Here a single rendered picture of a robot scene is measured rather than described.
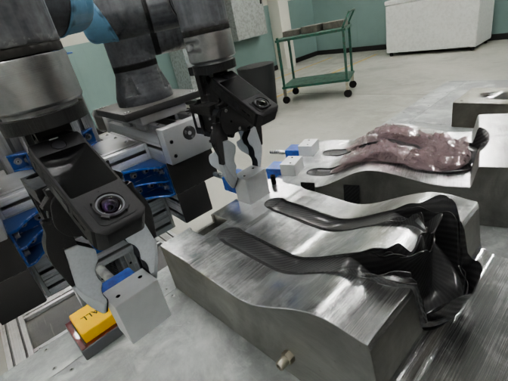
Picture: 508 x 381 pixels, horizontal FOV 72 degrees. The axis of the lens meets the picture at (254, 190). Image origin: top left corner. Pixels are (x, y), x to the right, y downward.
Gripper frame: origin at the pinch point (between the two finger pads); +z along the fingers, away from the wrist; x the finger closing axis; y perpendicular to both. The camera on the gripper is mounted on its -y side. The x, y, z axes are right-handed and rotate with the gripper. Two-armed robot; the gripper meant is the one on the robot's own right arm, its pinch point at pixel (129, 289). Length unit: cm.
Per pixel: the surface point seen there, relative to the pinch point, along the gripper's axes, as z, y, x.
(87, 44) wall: -31, 538, -203
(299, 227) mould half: 6.6, -1.8, -25.9
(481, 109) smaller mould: 10, -6, -96
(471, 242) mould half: 5.8, -23.5, -32.8
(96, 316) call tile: 11.4, 15.1, 2.6
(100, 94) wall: 39, 538, -195
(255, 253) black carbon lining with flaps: 7.0, 0.0, -17.7
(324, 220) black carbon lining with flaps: 7.2, -3.5, -30.0
